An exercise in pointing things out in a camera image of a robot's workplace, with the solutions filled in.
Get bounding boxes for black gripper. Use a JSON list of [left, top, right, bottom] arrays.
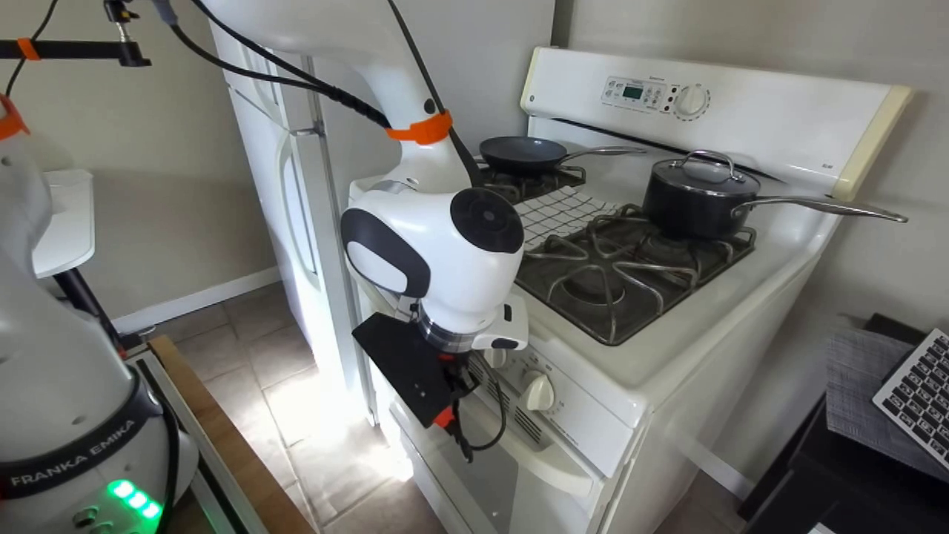
[[445, 341, 498, 466]]

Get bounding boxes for white checkered kitchen towel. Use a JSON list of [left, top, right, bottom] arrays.
[[513, 187, 618, 254]]

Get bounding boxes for metal burner grate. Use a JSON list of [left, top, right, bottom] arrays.
[[470, 160, 586, 206], [513, 200, 758, 349]]

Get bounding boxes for wooden edged robot table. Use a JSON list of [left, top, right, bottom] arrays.
[[125, 331, 317, 534]]

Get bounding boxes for white gas stove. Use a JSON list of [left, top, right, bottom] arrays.
[[337, 43, 915, 534]]

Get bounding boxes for black frying pan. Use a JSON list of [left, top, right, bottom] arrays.
[[476, 132, 645, 180]]

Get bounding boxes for white refrigerator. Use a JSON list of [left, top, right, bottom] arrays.
[[200, 0, 556, 417]]

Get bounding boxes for black saucepan with lid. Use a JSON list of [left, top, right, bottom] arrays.
[[639, 150, 911, 243]]

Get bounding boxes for black side table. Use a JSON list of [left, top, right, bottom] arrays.
[[743, 310, 949, 534]]

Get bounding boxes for gray mat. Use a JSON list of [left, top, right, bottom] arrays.
[[823, 328, 949, 484]]

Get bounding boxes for white keyboard black keys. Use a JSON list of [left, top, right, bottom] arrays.
[[868, 326, 949, 472]]

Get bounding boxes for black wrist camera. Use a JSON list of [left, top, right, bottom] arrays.
[[349, 310, 464, 429]]

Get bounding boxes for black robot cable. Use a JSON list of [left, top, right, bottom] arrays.
[[151, 0, 510, 455]]

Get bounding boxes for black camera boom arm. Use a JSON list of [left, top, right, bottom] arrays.
[[0, 0, 153, 71]]

